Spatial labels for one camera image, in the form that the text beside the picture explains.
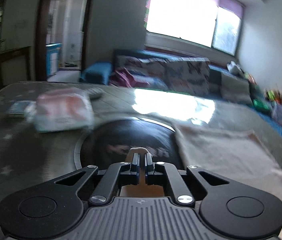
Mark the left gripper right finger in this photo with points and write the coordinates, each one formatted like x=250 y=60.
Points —
x=149 y=169

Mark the butterfly pattern cushion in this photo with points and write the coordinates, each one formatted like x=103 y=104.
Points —
x=188 y=75

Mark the round black induction cooktop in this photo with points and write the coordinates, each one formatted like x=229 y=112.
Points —
x=110 y=142

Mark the magenta cloth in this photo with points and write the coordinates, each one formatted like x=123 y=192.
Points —
x=121 y=77

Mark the grey cushion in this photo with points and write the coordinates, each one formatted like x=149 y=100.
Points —
x=235 y=90

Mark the beige garment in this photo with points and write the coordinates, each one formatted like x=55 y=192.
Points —
x=240 y=156

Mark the window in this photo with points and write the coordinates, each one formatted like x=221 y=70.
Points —
x=212 y=23

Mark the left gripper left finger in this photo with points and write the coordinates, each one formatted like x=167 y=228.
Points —
x=135 y=168

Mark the blue sofa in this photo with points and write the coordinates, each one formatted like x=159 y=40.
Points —
x=99 y=72

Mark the pink tissue pack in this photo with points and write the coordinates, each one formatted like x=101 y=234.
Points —
x=62 y=110

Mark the grey remote control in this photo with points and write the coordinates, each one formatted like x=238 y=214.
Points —
x=94 y=93

